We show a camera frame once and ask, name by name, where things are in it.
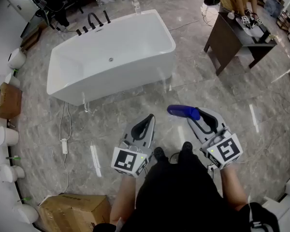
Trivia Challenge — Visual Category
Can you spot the dark wooden table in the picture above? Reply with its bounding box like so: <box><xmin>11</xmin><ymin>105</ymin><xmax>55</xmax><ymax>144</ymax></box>
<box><xmin>203</xmin><ymin>12</ymin><xmax>278</xmax><ymax>76</ymax></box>

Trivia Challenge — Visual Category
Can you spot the person's left forearm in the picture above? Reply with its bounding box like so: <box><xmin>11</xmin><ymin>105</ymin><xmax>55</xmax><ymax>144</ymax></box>
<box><xmin>110</xmin><ymin>175</ymin><xmax>136</xmax><ymax>226</ymax></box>

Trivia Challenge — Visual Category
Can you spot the white toilet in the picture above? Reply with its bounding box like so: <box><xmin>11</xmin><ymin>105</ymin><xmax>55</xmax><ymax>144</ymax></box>
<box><xmin>7</xmin><ymin>48</ymin><xmax>28</xmax><ymax>70</ymax></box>
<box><xmin>4</xmin><ymin>72</ymin><xmax>21</xmax><ymax>88</ymax></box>
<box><xmin>12</xmin><ymin>203</ymin><xmax>40</xmax><ymax>225</ymax></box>
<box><xmin>0</xmin><ymin>126</ymin><xmax>20</xmax><ymax>147</ymax></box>
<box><xmin>0</xmin><ymin>164</ymin><xmax>26</xmax><ymax>184</ymax></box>

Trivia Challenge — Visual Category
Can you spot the clear plastic bottle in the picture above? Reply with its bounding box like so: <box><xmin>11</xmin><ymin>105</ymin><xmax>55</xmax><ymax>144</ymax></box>
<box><xmin>131</xmin><ymin>0</ymin><xmax>142</xmax><ymax>15</ymax></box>

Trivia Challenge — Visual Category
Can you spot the white door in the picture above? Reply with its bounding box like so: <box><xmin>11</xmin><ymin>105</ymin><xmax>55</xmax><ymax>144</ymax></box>
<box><xmin>6</xmin><ymin>0</ymin><xmax>39</xmax><ymax>23</ymax></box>

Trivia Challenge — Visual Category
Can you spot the white power strip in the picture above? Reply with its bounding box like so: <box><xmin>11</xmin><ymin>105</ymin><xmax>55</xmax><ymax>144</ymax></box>
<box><xmin>60</xmin><ymin>138</ymin><xmax>69</xmax><ymax>155</ymax></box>

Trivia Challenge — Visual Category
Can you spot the black office chair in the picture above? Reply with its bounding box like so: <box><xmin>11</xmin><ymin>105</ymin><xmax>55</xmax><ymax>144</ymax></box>
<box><xmin>30</xmin><ymin>0</ymin><xmax>54</xmax><ymax>30</ymax></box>

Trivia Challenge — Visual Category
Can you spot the person's black clothing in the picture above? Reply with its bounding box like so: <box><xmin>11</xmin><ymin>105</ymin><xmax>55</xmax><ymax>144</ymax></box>
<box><xmin>93</xmin><ymin>150</ymin><xmax>281</xmax><ymax>232</ymax></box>

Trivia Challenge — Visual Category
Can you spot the white bathtub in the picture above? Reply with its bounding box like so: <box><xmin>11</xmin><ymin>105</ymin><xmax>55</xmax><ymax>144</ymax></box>
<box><xmin>46</xmin><ymin>9</ymin><xmax>176</xmax><ymax>106</ymax></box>

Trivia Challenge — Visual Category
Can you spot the person's left black shoe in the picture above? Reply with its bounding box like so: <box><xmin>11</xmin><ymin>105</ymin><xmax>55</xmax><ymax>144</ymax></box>
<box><xmin>154</xmin><ymin>146</ymin><xmax>166</xmax><ymax>163</ymax></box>

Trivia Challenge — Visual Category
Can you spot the white box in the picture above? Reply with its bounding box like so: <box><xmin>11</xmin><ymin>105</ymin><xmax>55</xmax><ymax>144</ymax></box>
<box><xmin>261</xmin><ymin>175</ymin><xmax>290</xmax><ymax>232</ymax></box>

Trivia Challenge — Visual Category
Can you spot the large cardboard box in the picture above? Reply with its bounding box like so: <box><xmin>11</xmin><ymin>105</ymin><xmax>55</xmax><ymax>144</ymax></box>
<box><xmin>37</xmin><ymin>193</ymin><xmax>112</xmax><ymax>232</ymax></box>

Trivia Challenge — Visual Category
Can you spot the person's right forearm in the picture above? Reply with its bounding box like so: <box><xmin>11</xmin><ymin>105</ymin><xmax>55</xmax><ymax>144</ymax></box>
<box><xmin>219</xmin><ymin>164</ymin><xmax>248</xmax><ymax>212</ymax></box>

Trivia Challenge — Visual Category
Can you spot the blue plastic object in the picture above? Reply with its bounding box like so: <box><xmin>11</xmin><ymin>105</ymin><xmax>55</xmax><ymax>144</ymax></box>
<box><xmin>167</xmin><ymin>104</ymin><xmax>201</xmax><ymax>120</ymax></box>

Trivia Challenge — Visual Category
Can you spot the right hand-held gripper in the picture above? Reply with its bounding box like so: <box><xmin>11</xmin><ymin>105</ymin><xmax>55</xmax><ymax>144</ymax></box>
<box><xmin>187</xmin><ymin>107</ymin><xmax>244</xmax><ymax>171</ymax></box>

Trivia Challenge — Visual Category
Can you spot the white power cable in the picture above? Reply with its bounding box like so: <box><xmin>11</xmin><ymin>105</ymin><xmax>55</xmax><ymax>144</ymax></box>
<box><xmin>59</xmin><ymin>101</ymin><xmax>73</xmax><ymax>194</ymax></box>

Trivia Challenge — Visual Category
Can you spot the black hand shower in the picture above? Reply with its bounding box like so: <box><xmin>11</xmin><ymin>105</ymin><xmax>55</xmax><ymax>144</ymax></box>
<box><xmin>103</xmin><ymin>10</ymin><xmax>112</xmax><ymax>25</ymax></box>

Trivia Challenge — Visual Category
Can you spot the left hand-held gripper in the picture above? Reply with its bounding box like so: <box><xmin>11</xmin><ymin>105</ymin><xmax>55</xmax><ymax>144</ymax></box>
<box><xmin>110</xmin><ymin>114</ymin><xmax>156</xmax><ymax>178</ymax></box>

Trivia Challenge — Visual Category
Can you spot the small cardboard box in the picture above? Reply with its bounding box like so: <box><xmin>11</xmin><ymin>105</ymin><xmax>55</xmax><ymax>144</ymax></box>
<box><xmin>0</xmin><ymin>82</ymin><xmax>23</xmax><ymax>119</ymax></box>

